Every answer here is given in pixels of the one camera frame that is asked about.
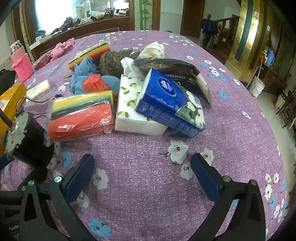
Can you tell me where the red plastic bag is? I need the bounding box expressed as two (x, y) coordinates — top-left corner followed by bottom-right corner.
(82, 74), (110, 92)

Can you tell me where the red packet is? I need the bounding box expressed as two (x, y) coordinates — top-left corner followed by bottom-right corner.
(34, 53), (55, 70)

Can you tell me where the red yellow sponge cloth pack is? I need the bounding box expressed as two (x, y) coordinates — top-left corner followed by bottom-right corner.
(46, 90), (116, 146)

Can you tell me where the rainbow striped sponge cloth pack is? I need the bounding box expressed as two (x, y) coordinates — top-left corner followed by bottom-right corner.
(67, 41), (111, 72)

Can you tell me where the dark wooden chair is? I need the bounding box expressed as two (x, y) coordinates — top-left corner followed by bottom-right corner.
(276, 87), (296, 130)

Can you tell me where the purple floral tablecloth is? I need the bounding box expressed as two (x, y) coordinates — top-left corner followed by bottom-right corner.
(0, 30), (288, 241)

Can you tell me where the golden pillar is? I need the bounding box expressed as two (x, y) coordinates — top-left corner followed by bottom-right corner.
(228, 0), (274, 81)

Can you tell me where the pile of dark clothes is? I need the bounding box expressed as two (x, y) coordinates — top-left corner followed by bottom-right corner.
(50, 17), (81, 35)

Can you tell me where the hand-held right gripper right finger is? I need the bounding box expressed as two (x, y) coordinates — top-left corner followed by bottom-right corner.
(190, 153), (266, 241)

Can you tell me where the white bucket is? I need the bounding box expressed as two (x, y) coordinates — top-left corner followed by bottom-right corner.
(251, 76), (265, 98)

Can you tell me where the pink towel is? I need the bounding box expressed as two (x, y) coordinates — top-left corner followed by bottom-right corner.
(50, 37), (75, 61)

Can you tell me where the small white cloth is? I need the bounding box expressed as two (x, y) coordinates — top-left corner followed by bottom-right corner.
(120, 57), (146, 78)

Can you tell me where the blue tissue pack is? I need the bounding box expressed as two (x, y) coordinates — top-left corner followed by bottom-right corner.
(135, 68), (206, 138)

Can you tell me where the yellow bag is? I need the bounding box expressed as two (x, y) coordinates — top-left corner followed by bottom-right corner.
(0, 82), (28, 156)

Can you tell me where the blue towel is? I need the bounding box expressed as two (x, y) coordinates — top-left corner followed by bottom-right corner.
(70, 57), (121, 95)

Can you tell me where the small white tissue pack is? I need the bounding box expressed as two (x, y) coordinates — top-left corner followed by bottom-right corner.
(26, 79), (51, 100)

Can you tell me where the white lemon print tissue pack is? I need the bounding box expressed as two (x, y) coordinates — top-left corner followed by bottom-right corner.
(115, 74), (168, 136)

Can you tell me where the pink bottle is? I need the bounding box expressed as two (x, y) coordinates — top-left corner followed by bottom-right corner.
(10, 40), (25, 63)

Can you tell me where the black cable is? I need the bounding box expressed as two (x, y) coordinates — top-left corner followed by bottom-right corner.
(16, 94), (63, 116)

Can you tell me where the black bag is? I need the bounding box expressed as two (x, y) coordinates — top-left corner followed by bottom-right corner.
(0, 69), (16, 95)

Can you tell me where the wooden door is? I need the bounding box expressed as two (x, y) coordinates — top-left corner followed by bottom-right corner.
(180, 0), (205, 37)

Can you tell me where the pink woven basket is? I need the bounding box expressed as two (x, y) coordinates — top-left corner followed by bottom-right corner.
(11, 53), (34, 82)

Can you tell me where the black plastic package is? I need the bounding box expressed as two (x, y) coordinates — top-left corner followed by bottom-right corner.
(134, 57), (212, 106)

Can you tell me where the wooden counter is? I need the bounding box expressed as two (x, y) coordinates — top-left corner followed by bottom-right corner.
(13, 0), (136, 62)

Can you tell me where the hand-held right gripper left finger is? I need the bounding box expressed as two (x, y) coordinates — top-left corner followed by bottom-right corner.
(17, 153), (95, 241)

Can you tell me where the small white container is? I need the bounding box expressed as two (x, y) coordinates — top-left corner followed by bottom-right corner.
(60, 62), (74, 77)

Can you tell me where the brown knit hat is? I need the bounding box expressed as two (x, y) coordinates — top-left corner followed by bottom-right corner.
(99, 49), (140, 78)

